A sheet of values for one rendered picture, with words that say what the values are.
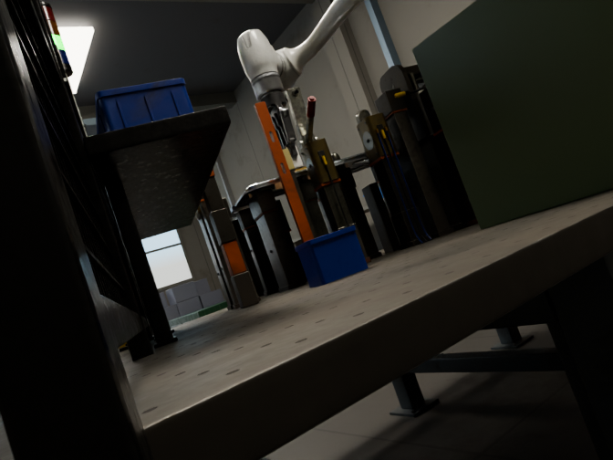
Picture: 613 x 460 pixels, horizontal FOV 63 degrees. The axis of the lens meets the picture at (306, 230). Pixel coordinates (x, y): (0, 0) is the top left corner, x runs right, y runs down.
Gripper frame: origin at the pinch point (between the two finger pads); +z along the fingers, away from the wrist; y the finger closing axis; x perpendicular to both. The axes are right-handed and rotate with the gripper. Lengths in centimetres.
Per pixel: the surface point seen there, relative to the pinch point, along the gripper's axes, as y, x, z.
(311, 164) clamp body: -18.2, 2.8, 7.2
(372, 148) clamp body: -20.4, -14.9, 8.0
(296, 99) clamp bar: -17.1, -0.3, -11.6
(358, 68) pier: 287, -204, -135
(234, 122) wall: 558, -141, -203
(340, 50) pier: 295, -198, -161
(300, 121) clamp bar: -16.2, 0.6, -5.5
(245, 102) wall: 513, -154, -212
